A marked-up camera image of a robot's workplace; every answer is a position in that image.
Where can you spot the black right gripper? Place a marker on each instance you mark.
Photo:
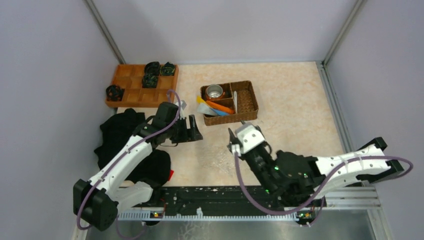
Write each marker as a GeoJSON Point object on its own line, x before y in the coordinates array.
{"type": "Point", "coordinates": [255, 152]}

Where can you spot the clear textured plastic tray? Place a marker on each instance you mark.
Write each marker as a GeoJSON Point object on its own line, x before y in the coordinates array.
{"type": "Point", "coordinates": [217, 158]}

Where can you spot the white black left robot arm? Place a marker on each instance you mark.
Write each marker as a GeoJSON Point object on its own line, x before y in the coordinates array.
{"type": "Point", "coordinates": [101, 199]}

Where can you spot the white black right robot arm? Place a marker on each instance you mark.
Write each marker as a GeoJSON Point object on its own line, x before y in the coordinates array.
{"type": "Point", "coordinates": [292, 179]}

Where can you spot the orange wooden compartment tray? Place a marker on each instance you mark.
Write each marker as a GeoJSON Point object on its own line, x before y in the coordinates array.
{"type": "Point", "coordinates": [129, 77]}

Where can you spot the black patterned rolled sock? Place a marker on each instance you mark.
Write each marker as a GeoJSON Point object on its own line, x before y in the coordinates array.
{"type": "Point", "coordinates": [149, 81]}

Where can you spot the orange toothbrush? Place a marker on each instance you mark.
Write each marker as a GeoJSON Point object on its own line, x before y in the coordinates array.
{"type": "Point", "coordinates": [220, 107]}

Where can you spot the black orange rolled sock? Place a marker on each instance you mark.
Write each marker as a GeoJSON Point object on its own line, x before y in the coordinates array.
{"type": "Point", "coordinates": [114, 93]}

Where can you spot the black cloth pile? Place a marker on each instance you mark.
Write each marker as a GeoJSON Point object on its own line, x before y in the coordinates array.
{"type": "Point", "coordinates": [116, 131]}

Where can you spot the metal cup orange base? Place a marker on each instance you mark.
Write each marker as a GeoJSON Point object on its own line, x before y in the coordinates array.
{"type": "Point", "coordinates": [214, 92]}

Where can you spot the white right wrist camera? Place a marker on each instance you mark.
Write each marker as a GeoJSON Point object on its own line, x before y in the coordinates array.
{"type": "Point", "coordinates": [244, 139]}

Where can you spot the red small object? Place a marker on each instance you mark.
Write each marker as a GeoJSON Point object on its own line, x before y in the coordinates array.
{"type": "Point", "coordinates": [171, 172]}

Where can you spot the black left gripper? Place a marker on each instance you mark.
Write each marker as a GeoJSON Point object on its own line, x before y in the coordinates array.
{"type": "Point", "coordinates": [185, 131]}

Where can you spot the black green rolled sock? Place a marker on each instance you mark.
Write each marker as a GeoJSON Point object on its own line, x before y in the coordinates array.
{"type": "Point", "coordinates": [168, 69]}

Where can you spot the white toothpaste tube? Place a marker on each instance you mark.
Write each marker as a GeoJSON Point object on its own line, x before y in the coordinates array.
{"type": "Point", "coordinates": [204, 109]}

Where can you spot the brown wicker divided basket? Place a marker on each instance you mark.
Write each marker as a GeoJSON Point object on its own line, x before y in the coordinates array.
{"type": "Point", "coordinates": [247, 104]}

